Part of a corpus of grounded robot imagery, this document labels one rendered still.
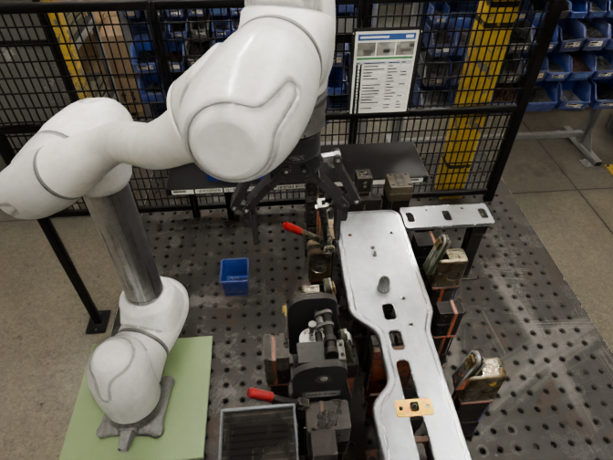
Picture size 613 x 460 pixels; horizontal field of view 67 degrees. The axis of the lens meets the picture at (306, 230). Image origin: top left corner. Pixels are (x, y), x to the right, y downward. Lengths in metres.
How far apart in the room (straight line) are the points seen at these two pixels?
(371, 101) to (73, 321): 1.87
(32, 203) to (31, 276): 2.16
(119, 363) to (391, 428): 0.66
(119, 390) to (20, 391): 1.35
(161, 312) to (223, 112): 1.00
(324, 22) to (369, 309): 0.86
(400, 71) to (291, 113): 1.28
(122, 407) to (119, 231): 0.46
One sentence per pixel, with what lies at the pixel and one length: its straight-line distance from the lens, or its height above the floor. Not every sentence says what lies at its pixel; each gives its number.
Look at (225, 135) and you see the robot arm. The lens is 0.38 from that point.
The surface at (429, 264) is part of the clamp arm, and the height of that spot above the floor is 1.02.
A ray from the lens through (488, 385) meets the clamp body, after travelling 1.19.
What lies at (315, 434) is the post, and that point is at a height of 1.10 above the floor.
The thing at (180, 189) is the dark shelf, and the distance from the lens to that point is 1.60.
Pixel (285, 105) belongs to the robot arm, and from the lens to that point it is 0.40.
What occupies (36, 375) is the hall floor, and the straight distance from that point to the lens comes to 2.61.
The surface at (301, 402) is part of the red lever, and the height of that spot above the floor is 1.10.
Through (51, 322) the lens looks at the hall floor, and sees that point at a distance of 2.76.
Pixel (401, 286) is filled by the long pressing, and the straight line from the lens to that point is 1.31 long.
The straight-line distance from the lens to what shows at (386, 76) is 1.66.
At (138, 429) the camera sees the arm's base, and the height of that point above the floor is 0.73.
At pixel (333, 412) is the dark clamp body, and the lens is 1.01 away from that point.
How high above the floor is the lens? 2.00
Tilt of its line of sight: 44 degrees down
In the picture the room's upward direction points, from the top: straight up
